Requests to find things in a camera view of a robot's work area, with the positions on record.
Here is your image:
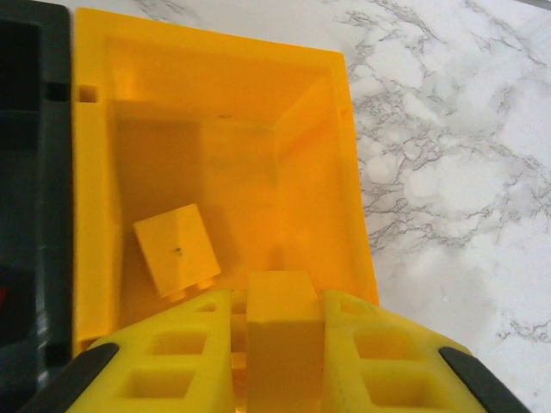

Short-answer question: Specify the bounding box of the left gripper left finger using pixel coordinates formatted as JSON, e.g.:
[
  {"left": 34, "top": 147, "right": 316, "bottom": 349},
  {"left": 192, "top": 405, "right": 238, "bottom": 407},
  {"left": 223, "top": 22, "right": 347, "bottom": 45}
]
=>
[{"left": 29, "top": 287, "right": 249, "bottom": 413}]

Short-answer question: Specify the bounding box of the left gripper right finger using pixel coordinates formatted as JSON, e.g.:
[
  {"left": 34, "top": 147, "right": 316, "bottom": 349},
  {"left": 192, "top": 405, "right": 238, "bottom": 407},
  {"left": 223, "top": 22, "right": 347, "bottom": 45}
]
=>
[{"left": 320, "top": 288, "right": 534, "bottom": 413}]

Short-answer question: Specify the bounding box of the yellow lego brick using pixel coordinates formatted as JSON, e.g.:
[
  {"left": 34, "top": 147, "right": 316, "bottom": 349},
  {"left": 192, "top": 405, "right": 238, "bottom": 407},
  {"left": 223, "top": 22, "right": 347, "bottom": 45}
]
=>
[
  {"left": 245, "top": 269, "right": 326, "bottom": 413},
  {"left": 132, "top": 201, "right": 223, "bottom": 300}
]

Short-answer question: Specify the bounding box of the black plastic bin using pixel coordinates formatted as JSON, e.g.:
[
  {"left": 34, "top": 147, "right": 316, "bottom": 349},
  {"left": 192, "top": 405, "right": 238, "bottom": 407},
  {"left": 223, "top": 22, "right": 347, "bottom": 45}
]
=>
[{"left": 0, "top": 2, "right": 78, "bottom": 399}]

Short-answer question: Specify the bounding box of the yellow plastic bin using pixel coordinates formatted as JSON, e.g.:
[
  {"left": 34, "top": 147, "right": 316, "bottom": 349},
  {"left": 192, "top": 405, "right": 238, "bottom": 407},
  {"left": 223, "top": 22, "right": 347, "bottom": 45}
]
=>
[{"left": 71, "top": 6, "right": 382, "bottom": 358}]

